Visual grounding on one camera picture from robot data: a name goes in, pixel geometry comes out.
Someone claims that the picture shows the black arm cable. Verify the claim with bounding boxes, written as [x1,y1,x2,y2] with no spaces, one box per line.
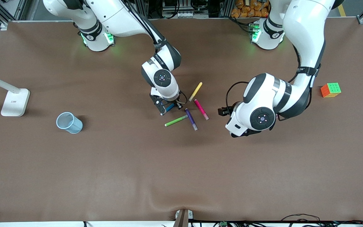
[123,0,168,48]
[225,46,314,111]

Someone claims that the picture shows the white desk lamp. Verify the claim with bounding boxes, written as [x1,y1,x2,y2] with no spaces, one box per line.
[0,71,31,117]

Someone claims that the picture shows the black looped floor cable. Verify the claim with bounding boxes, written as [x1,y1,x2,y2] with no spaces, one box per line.
[281,214,322,223]

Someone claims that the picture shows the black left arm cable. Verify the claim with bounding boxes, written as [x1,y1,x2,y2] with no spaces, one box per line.
[225,46,314,111]

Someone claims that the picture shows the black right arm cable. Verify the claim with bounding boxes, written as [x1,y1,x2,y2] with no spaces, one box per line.
[123,0,168,48]

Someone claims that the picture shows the pink marker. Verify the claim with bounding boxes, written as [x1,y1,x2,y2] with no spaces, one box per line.
[194,99,209,120]

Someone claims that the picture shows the orange packets pile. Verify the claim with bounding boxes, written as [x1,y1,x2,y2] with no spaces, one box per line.
[231,0,269,18]

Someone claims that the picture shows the light blue plastic cup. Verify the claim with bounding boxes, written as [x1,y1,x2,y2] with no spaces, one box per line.
[56,112,83,134]

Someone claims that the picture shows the yellow marker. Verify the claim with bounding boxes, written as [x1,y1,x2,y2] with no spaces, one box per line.
[188,82,203,102]

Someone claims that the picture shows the colourful puzzle cube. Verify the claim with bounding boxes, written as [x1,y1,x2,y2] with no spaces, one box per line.
[320,83,342,98]

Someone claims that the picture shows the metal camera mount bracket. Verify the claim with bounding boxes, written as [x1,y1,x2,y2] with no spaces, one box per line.
[173,209,194,227]

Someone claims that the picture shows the blue marker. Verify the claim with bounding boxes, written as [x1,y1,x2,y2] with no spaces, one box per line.
[160,103,176,116]

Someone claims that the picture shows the purple marker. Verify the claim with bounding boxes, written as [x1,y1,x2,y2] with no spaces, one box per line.
[185,108,198,131]

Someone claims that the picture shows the green marker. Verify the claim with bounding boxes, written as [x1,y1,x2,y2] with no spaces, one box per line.
[164,115,188,127]

